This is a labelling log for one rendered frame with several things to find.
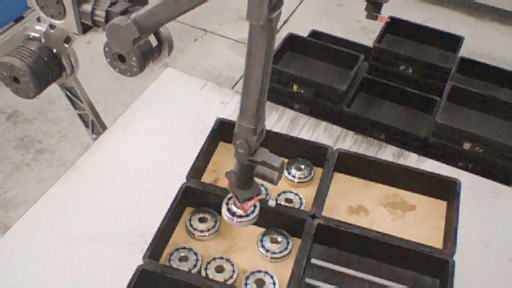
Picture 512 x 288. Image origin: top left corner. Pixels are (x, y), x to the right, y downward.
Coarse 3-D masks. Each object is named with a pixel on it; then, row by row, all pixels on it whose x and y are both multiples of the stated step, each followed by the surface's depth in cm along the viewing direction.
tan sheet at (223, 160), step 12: (228, 144) 196; (216, 156) 192; (228, 156) 193; (216, 168) 189; (228, 168) 189; (204, 180) 185; (216, 180) 185; (276, 192) 183; (300, 192) 183; (312, 192) 184
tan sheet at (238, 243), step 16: (192, 208) 176; (224, 224) 173; (176, 240) 168; (192, 240) 168; (208, 240) 169; (224, 240) 169; (240, 240) 169; (256, 240) 170; (208, 256) 165; (240, 256) 166; (256, 256) 166; (240, 272) 162; (288, 272) 163
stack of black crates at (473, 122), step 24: (456, 96) 268; (480, 96) 263; (456, 120) 263; (480, 120) 264; (504, 120) 265; (432, 144) 257; (456, 144) 251; (480, 144) 246; (504, 144) 239; (480, 168) 254; (504, 168) 248
